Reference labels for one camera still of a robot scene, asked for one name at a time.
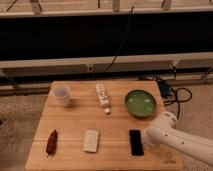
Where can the white sponge block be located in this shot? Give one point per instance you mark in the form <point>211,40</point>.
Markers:
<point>91,140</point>

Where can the white toothpaste tube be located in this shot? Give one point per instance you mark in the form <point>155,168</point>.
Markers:
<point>102,98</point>

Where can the green bowl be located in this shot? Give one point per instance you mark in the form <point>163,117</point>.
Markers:
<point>140,103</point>

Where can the black eraser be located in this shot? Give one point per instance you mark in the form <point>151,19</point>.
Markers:
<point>136,143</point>

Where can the red chili pepper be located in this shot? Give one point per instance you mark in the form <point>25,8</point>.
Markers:
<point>52,143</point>

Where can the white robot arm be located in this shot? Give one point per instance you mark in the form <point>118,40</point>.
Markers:
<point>162,131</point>

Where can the black power adapter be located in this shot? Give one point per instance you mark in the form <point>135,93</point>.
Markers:
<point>164,88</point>

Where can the wooden cutting board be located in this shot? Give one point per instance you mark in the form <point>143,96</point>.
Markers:
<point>84,113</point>

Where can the white plastic cup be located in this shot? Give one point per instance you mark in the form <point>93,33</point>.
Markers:
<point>62,94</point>

